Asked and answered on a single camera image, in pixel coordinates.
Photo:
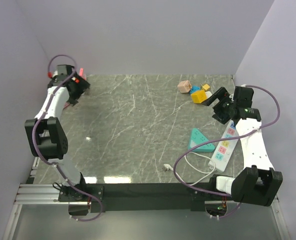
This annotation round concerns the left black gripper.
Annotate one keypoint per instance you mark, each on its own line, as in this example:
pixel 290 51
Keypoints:
pixel 82 85

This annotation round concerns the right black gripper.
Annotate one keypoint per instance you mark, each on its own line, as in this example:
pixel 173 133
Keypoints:
pixel 218 115

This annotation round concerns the white rounded square adapter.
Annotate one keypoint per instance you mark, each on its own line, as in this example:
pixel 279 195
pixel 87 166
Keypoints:
pixel 208 94

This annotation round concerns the pink plug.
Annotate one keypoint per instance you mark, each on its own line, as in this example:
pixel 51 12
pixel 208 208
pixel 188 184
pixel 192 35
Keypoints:
pixel 81 72

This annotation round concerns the small yellow plug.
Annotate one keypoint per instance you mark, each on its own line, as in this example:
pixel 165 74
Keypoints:
pixel 206 87

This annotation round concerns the yellow cube socket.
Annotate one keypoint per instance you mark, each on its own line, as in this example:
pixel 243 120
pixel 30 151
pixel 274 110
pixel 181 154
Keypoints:
pixel 199 96

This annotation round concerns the blue plug adapter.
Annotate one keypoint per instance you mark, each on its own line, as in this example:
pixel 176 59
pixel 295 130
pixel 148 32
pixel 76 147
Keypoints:
pixel 194 89

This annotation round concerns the beige cube socket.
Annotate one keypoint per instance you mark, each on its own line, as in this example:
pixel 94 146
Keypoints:
pixel 184 86

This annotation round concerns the teal block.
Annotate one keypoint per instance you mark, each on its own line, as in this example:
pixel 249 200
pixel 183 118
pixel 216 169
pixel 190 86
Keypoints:
pixel 196 138

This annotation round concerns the white power strip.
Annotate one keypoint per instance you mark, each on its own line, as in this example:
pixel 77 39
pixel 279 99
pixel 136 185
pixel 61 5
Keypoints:
pixel 224 149

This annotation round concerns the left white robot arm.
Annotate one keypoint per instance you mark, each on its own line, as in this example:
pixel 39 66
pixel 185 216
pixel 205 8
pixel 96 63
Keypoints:
pixel 46 136

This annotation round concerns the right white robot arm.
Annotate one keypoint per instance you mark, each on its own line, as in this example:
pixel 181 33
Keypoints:
pixel 253 160

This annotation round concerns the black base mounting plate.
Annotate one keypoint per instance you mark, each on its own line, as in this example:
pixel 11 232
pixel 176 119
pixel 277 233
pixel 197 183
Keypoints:
pixel 133 197

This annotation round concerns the aluminium rail frame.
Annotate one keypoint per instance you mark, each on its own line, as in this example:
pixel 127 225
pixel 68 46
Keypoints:
pixel 45 194

